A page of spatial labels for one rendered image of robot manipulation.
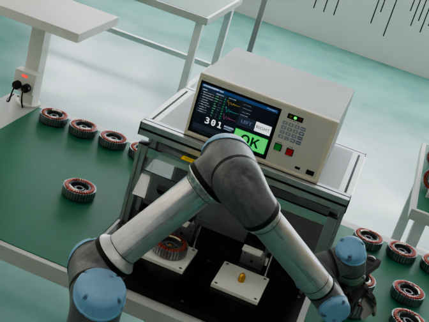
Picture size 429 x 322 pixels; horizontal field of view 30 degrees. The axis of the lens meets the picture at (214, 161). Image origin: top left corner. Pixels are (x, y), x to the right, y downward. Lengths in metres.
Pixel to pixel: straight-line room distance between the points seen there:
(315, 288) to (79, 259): 0.55
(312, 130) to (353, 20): 6.35
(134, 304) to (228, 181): 0.69
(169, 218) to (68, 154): 1.20
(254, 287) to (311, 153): 0.44
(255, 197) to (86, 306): 0.44
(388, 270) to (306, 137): 0.73
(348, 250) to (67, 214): 0.99
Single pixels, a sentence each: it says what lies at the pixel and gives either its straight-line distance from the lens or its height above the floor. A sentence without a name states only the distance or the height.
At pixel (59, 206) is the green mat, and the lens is 2.65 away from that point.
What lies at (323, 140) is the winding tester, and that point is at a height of 1.25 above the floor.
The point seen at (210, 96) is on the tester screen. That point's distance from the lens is 2.41.
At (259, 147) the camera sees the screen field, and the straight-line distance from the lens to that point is 2.41.
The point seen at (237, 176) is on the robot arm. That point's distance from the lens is 1.72.
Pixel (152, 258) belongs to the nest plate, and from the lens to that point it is 2.44.
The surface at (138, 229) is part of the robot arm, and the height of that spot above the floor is 1.13.
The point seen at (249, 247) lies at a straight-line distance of 2.44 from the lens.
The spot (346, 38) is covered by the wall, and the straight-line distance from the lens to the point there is 8.73.
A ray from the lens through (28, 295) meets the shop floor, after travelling 3.50.
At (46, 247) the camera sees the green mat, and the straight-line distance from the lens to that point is 2.43.
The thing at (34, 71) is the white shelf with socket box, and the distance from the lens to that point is 3.25.
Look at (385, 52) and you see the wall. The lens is 8.71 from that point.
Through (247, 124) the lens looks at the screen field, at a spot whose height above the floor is 1.22.
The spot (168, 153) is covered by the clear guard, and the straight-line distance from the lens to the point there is 2.43.
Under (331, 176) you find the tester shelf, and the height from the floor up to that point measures 1.11.
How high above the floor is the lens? 2.07
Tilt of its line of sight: 24 degrees down
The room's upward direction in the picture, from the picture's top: 17 degrees clockwise
